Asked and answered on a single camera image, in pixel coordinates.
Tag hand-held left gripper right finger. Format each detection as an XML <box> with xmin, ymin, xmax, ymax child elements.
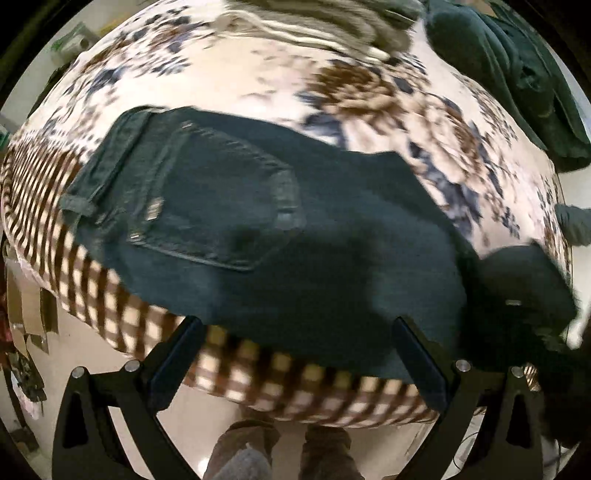
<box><xmin>392</xmin><ymin>316</ymin><xmax>558</xmax><ymax>480</ymax></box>

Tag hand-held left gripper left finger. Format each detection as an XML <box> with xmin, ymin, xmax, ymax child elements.
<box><xmin>52</xmin><ymin>316</ymin><xmax>206</xmax><ymax>480</ymax></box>

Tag dark blue denim pants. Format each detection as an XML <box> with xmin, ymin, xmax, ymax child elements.
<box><xmin>60</xmin><ymin>105</ymin><xmax>580</xmax><ymax>385</ymax></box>

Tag person's right leg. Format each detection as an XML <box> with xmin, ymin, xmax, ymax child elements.
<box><xmin>299</xmin><ymin>424</ymin><xmax>366</xmax><ymax>480</ymax></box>

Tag floral checkered blanket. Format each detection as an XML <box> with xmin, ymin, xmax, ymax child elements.
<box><xmin>0</xmin><ymin>0</ymin><xmax>574</xmax><ymax>426</ymax></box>

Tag dark green garment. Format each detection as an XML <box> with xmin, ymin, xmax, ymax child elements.
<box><xmin>424</xmin><ymin>0</ymin><xmax>591</xmax><ymax>172</ymax></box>

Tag green white packet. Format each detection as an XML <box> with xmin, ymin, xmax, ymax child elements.
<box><xmin>50</xmin><ymin>21</ymin><xmax>95</xmax><ymax>54</ymax></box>

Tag grey beige striped cloth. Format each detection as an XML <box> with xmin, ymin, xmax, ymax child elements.
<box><xmin>221</xmin><ymin>0</ymin><xmax>426</xmax><ymax>63</ymax></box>

